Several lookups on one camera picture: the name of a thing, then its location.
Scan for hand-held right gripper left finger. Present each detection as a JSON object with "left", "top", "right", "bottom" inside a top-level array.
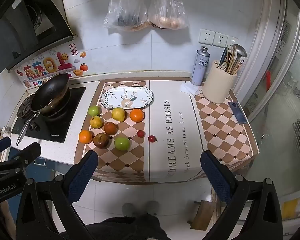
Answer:
[{"left": 16, "top": 150, "right": 99, "bottom": 240}]

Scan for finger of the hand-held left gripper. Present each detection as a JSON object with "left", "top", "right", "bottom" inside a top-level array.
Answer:
[
  {"left": 0, "top": 142, "right": 42, "bottom": 173},
  {"left": 0, "top": 137, "right": 12, "bottom": 157}
]

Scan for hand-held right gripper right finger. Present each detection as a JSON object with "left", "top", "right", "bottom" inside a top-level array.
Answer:
[{"left": 200, "top": 151, "right": 283, "bottom": 240}]

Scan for orange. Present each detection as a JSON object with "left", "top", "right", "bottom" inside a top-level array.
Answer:
[
  {"left": 129, "top": 108, "right": 144, "bottom": 123},
  {"left": 79, "top": 130, "right": 93, "bottom": 144}
]

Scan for olive brown round pear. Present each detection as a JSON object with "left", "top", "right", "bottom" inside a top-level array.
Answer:
[{"left": 93, "top": 133, "right": 110, "bottom": 149}]

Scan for green apple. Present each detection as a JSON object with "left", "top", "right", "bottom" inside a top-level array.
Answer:
[
  {"left": 114, "top": 137, "right": 130, "bottom": 151},
  {"left": 87, "top": 105, "right": 101, "bottom": 117}
]

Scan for reddish brown round pear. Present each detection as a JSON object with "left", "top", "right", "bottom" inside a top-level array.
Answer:
[{"left": 104, "top": 122, "right": 118, "bottom": 135}]

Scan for yellow lemon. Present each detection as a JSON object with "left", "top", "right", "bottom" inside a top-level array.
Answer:
[
  {"left": 90, "top": 116, "right": 104, "bottom": 129},
  {"left": 111, "top": 107, "right": 127, "bottom": 122}
]

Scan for floral oval plate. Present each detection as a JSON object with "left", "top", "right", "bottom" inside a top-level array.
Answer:
[{"left": 100, "top": 86, "right": 155, "bottom": 110}]

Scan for person's left forearm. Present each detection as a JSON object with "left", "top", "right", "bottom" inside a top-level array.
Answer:
[{"left": 0, "top": 200, "right": 17, "bottom": 240}]

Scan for blue cabinet front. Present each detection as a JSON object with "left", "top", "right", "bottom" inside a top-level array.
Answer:
[{"left": 22, "top": 155, "right": 58, "bottom": 180}]

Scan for wooden stool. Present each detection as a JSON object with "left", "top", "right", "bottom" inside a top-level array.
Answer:
[{"left": 187, "top": 200, "right": 228, "bottom": 232}]

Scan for black glass gas stove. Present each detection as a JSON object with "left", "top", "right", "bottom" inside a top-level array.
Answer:
[{"left": 11, "top": 87, "right": 87, "bottom": 143}]

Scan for grey slipper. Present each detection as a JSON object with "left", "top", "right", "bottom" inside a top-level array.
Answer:
[{"left": 122, "top": 202, "right": 138, "bottom": 217}]

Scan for checkered brown table mat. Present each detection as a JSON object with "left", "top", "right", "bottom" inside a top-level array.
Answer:
[{"left": 74, "top": 80, "right": 260, "bottom": 185}]

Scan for blue phone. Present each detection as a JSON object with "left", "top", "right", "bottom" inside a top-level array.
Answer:
[{"left": 227, "top": 101, "right": 248, "bottom": 125}]

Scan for person's dark clothing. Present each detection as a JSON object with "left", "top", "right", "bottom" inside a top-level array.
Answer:
[{"left": 85, "top": 214, "right": 171, "bottom": 240}]

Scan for yellow box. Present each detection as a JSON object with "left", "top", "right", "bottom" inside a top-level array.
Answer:
[{"left": 281, "top": 197, "right": 300, "bottom": 220}]

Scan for cream utensil holder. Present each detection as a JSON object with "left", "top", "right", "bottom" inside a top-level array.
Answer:
[{"left": 202, "top": 60, "right": 238, "bottom": 104}]

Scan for white tissue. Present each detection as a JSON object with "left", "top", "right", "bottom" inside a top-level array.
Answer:
[{"left": 179, "top": 81, "right": 203, "bottom": 96}]

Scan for glass sliding door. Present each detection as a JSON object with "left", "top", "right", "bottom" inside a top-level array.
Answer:
[{"left": 240, "top": 0, "right": 300, "bottom": 205}]

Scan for red hanging ornament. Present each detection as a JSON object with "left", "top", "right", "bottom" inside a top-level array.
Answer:
[{"left": 265, "top": 70, "right": 272, "bottom": 92}]

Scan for bundle of chopsticks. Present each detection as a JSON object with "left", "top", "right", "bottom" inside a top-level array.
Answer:
[{"left": 225, "top": 46, "right": 245, "bottom": 75}]

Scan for black range hood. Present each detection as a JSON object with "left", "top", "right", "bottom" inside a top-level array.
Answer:
[{"left": 0, "top": 0, "right": 78, "bottom": 74}]

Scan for metal ladle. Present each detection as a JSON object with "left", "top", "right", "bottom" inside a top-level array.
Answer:
[{"left": 230, "top": 44, "right": 247, "bottom": 75}]

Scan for clear plastic bag of eggs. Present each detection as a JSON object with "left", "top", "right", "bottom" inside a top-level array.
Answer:
[{"left": 147, "top": 0, "right": 189, "bottom": 30}]

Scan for clear plastic bag dark contents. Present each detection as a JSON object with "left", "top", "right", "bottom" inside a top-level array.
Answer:
[{"left": 103, "top": 0, "right": 149, "bottom": 32}]

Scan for black wok with metal handle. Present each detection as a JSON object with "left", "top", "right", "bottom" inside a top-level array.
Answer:
[{"left": 16, "top": 72, "right": 71, "bottom": 147}]

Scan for colourful wall sticker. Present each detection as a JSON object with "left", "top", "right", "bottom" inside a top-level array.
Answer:
[{"left": 16, "top": 42, "right": 88, "bottom": 88}]

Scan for dark utensil handle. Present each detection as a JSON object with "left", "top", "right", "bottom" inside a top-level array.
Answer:
[{"left": 218, "top": 46, "right": 228, "bottom": 68}]

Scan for white wall socket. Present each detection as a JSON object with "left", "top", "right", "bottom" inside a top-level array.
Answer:
[
  {"left": 213, "top": 32, "right": 228, "bottom": 47},
  {"left": 199, "top": 29, "right": 215, "bottom": 46},
  {"left": 226, "top": 35, "right": 239, "bottom": 48}
]

